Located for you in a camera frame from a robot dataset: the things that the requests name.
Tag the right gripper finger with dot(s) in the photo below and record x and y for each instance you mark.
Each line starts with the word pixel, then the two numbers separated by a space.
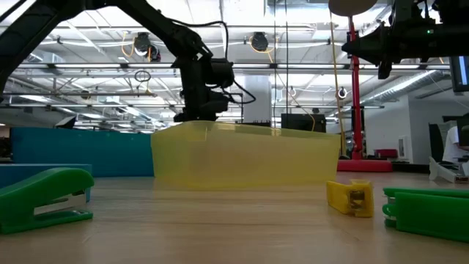
pixel 372 54
pixel 372 38

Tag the small yellow stapler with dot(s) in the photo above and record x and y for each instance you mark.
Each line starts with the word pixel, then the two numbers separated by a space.
pixel 340 199

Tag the small green stapler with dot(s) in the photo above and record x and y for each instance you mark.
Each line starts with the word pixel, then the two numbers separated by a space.
pixel 428 216
pixel 55 183

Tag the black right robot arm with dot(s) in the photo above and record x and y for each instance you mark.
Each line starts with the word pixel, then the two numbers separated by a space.
pixel 454 36

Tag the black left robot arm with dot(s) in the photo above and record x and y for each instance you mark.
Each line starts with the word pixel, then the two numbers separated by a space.
pixel 165 25

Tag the computer monitor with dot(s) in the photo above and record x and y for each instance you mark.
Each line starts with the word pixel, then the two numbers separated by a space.
pixel 459 73

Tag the yellow translucent plastic tray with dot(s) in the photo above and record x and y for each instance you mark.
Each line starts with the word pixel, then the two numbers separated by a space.
pixel 238 157

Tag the black background monitor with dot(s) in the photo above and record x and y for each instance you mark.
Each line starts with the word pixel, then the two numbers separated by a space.
pixel 304 122

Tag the dark red background object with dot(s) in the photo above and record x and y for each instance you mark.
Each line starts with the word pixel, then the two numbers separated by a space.
pixel 384 153

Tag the person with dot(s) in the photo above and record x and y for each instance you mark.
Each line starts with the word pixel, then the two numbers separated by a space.
pixel 452 144

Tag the blue plastic tray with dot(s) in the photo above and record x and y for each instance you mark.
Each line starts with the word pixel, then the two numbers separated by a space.
pixel 91 150

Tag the white background stand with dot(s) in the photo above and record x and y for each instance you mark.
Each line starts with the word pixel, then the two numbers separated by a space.
pixel 445 172

